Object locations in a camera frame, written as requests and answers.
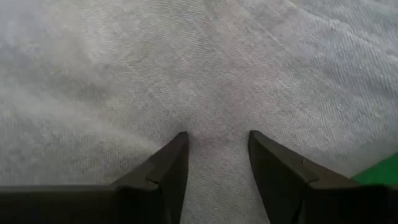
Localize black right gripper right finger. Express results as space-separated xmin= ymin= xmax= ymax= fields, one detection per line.
xmin=248 ymin=129 xmax=362 ymax=224

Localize light blue denim jeans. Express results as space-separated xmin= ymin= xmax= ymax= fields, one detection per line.
xmin=0 ymin=0 xmax=398 ymax=224

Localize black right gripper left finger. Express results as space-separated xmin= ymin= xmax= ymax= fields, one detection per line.
xmin=111 ymin=131 xmax=190 ymax=224

